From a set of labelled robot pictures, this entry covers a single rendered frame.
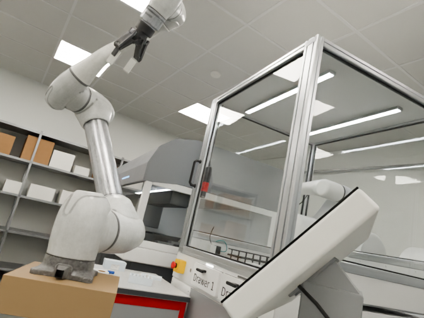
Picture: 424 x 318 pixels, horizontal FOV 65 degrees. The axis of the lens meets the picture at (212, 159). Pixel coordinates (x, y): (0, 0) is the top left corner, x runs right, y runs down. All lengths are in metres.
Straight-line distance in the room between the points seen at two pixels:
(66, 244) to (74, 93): 0.65
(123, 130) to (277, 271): 5.52
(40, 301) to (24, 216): 4.60
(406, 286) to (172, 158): 1.64
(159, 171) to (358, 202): 1.98
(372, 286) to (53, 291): 1.21
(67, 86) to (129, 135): 4.58
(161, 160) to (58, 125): 3.49
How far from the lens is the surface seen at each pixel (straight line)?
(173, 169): 2.49
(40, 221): 5.68
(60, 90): 1.50
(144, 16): 1.43
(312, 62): 1.51
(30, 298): 1.08
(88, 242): 1.14
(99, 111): 1.55
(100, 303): 1.06
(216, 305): 1.63
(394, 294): 1.73
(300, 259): 0.59
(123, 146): 5.97
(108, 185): 1.38
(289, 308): 1.32
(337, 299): 0.77
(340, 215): 0.60
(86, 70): 1.47
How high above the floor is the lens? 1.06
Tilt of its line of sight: 13 degrees up
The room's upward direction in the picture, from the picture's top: 12 degrees clockwise
